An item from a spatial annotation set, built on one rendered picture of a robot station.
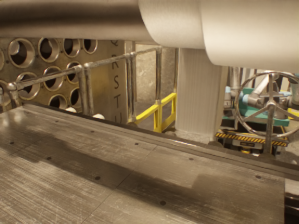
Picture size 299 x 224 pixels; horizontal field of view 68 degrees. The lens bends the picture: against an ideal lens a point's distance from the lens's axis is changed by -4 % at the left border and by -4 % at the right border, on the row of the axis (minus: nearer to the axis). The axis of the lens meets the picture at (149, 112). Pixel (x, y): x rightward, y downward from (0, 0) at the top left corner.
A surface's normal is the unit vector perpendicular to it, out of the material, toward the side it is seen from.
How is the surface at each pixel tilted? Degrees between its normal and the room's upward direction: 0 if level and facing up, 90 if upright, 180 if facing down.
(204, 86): 90
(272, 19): 121
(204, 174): 0
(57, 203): 0
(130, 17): 95
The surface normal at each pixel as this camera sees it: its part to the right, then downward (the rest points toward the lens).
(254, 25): -0.40, 0.76
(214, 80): -0.47, 0.34
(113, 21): -0.45, 0.55
